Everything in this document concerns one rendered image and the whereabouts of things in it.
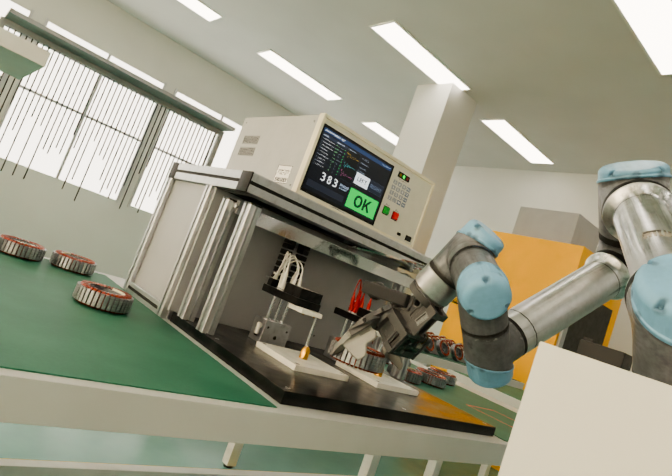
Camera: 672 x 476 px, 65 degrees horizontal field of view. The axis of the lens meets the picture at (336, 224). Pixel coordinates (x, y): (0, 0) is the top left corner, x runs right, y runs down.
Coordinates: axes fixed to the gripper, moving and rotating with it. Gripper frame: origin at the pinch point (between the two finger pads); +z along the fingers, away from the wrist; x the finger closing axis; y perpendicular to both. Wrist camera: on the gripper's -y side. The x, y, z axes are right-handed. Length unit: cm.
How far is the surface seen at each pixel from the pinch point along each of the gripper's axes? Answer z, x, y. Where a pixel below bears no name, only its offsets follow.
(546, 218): -21, 374, -230
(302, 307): 5.9, -1.2, -18.7
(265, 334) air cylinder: 17.4, -2.6, -20.6
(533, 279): 23, 348, -181
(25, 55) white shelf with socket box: -1, -63, -65
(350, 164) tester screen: -20.8, 4.4, -44.5
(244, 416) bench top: 2.6, -28.6, 14.6
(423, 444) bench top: 3.5, 13.5, 15.4
